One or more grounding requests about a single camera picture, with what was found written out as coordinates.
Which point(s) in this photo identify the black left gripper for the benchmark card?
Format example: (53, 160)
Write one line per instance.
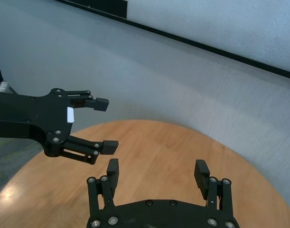
(40, 116)

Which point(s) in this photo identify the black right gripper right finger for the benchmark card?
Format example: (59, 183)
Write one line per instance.
(201, 180)

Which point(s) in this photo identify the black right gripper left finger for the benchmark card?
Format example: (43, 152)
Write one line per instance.
(112, 180)

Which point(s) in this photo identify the black wall rail strip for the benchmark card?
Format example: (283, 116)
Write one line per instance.
(111, 8)

